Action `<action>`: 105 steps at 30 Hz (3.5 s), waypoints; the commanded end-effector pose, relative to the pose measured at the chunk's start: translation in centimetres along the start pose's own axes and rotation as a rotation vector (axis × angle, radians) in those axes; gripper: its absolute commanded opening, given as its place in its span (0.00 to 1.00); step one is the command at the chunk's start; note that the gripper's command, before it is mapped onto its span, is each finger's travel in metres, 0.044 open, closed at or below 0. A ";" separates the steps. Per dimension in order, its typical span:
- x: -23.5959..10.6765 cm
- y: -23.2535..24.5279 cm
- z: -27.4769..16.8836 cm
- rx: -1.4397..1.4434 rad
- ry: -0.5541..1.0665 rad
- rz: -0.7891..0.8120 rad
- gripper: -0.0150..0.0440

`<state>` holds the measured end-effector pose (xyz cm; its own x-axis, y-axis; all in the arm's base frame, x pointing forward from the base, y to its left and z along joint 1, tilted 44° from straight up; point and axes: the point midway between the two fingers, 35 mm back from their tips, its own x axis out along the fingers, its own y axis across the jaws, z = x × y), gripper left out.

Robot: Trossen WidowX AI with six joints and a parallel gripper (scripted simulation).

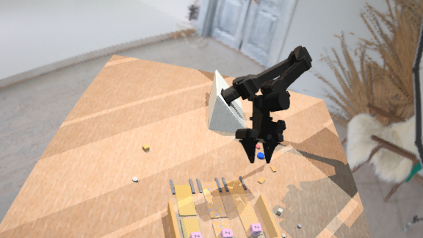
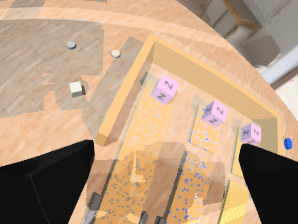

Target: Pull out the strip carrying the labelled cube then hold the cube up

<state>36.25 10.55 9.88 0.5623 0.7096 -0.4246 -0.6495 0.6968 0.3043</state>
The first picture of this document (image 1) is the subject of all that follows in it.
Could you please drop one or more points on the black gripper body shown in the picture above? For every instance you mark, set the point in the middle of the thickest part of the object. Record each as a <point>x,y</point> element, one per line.
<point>253,133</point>

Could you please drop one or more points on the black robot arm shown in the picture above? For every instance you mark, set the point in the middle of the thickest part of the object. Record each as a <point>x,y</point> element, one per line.
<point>275,96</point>

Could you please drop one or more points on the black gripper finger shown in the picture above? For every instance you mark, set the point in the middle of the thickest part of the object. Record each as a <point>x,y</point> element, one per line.
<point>250,149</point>
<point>268,150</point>

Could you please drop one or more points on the small yellow cube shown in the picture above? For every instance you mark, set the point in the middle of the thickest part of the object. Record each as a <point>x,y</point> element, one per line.
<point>146,147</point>

